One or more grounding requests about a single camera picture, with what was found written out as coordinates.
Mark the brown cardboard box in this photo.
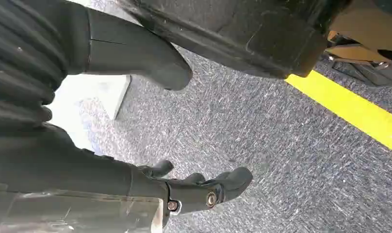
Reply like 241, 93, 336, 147
324, 0, 392, 64

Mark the dark grey metal floor frame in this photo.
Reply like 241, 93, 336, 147
321, 53, 392, 88

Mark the yellow floor tape strip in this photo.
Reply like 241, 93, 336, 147
285, 70, 392, 157

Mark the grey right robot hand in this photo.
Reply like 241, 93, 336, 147
0, 4, 254, 233

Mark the black robot foot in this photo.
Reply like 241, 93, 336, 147
117, 0, 353, 80

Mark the ribbed grey right arm sleeve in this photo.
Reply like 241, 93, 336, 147
0, 0, 91, 133

